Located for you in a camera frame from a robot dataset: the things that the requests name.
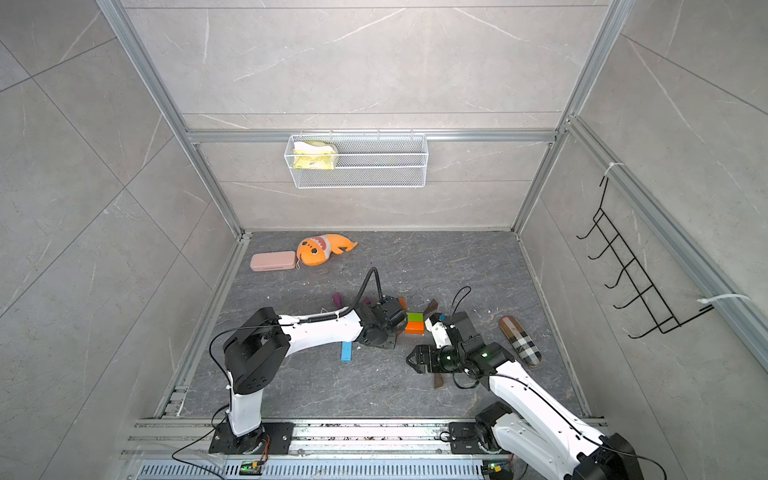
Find pink rectangular case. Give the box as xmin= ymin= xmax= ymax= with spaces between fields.
xmin=250 ymin=251 xmax=297 ymax=272

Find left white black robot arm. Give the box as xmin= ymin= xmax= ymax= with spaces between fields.
xmin=209 ymin=296 xmax=407 ymax=455

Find dark walnut wedge block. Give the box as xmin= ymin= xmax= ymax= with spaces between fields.
xmin=423 ymin=299 xmax=438 ymax=318

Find orange fish plush toy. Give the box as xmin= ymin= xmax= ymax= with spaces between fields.
xmin=296 ymin=234 xmax=358 ymax=266

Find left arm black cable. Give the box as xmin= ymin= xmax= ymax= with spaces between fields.
xmin=170 ymin=266 xmax=409 ymax=480

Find orange rectangular block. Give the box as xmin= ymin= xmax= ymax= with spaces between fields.
xmin=404 ymin=321 xmax=425 ymax=335

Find black wire hook rack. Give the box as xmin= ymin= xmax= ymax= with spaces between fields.
xmin=576 ymin=177 xmax=714 ymax=340

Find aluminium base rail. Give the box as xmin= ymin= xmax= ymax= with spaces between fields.
xmin=119 ymin=418 xmax=622 ymax=480

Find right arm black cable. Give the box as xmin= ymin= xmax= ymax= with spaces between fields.
xmin=449 ymin=285 xmax=668 ymax=480

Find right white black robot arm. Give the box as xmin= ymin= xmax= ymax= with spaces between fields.
xmin=406 ymin=312 xmax=657 ymax=479

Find yellow white cloth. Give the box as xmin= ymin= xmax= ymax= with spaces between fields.
xmin=291 ymin=140 xmax=338 ymax=170

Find plaid brown cylinder case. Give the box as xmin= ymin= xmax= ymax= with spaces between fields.
xmin=499 ymin=316 xmax=542 ymax=368

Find white wire wall basket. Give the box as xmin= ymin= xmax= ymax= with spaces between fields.
xmin=284 ymin=133 xmax=429 ymax=189

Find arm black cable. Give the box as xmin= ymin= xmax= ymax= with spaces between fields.
xmin=449 ymin=285 xmax=668 ymax=480
xmin=170 ymin=266 xmax=409 ymax=480

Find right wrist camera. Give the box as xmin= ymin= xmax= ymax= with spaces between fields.
xmin=424 ymin=312 xmax=453 ymax=349

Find light blue eraser block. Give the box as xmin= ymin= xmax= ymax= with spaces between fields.
xmin=340 ymin=342 xmax=353 ymax=363

